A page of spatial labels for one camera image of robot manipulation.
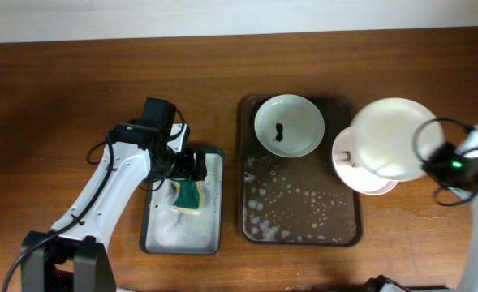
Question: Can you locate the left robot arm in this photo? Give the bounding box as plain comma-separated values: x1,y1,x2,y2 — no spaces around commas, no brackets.
2,97,207,291

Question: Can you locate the brown plastic tray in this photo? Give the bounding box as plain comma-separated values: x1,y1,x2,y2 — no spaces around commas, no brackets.
239,94,363,247

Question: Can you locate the green and yellow sponge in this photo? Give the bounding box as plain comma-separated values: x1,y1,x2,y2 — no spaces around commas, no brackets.
172,181,205,214

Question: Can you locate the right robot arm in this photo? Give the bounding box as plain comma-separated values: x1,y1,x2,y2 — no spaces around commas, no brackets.
422,143,478,291

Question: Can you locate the dark green soapy tray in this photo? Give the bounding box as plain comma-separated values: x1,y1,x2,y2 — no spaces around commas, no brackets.
140,147,225,256

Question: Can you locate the cream white plate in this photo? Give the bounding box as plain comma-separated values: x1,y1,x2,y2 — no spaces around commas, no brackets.
351,97,445,182

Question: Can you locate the pink plate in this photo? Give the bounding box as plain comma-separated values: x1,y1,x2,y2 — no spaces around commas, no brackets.
331,127,398,195

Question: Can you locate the pale green plate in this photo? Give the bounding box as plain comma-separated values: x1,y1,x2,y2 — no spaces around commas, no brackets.
254,94,325,158

